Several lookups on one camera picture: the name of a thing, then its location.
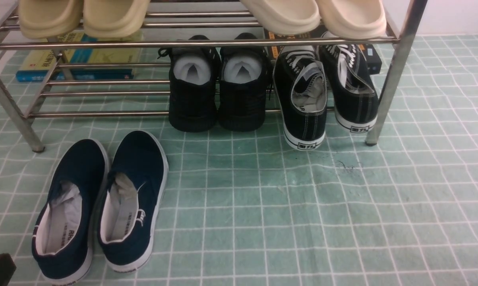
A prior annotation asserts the black mesh sneaker right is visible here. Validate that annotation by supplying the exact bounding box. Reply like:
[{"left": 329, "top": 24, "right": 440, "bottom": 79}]
[{"left": 218, "top": 46, "right": 272, "bottom": 132}]

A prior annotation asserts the black white canvas sneaker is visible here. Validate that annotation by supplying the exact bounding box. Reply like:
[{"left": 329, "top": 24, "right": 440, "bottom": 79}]
[
  {"left": 272, "top": 46, "right": 327, "bottom": 151},
  {"left": 318, "top": 44, "right": 379, "bottom": 133}
]

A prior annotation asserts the cream slipper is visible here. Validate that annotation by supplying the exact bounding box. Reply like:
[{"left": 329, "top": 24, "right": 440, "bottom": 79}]
[
  {"left": 240, "top": 0, "right": 321, "bottom": 35},
  {"left": 316, "top": 0, "right": 387, "bottom": 39}
]

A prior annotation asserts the black mesh sneaker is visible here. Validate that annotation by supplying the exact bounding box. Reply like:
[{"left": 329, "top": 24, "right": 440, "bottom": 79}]
[
  {"left": 158, "top": 46, "right": 221, "bottom": 133},
  {"left": 218, "top": 46, "right": 272, "bottom": 132}
]

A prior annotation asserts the navy slip-on shoe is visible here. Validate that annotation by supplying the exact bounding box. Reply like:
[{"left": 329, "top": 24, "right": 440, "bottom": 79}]
[
  {"left": 31, "top": 139, "right": 110, "bottom": 286},
  {"left": 97, "top": 130, "right": 169, "bottom": 273}
]

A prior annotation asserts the stainless steel shoe rack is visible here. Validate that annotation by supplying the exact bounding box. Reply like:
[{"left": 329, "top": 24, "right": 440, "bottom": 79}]
[{"left": 0, "top": 0, "right": 427, "bottom": 153}]

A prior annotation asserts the black white canvas sneaker left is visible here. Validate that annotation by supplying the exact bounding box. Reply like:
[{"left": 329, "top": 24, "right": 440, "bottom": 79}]
[{"left": 272, "top": 46, "right": 327, "bottom": 151}]

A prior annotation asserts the cream slipper far right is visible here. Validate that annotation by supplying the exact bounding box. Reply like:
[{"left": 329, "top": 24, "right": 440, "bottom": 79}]
[{"left": 316, "top": 0, "right": 387, "bottom": 39}]

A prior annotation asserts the black white canvas sneaker right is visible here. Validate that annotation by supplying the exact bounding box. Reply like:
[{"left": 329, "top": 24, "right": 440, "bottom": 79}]
[{"left": 318, "top": 44, "right": 379, "bottom": 133}]

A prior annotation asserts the beige slipper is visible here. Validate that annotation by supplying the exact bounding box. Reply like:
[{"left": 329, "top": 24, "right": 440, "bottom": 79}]
[
  {"left": 17, "top": 0, "right": 84, "bottom": 39},
  {"left": 83, "top": 0, "right": 150, "bottom": 38}
]

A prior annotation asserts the beige slipper far left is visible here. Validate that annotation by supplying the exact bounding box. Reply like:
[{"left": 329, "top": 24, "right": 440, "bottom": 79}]
[{"left": 17, "top": 0, "right": 84, "bottom": 39}]

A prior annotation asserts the yellow blue book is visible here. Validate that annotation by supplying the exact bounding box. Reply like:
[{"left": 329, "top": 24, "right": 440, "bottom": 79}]
[{"left": 16, "top": 31, "right": 142, "bottom": 82}]

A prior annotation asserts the black mesh sneaker left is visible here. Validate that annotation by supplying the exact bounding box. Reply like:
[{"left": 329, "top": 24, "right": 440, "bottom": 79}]
[{"left": 158, "top": 46, "right": 221, "bottom": 133}]

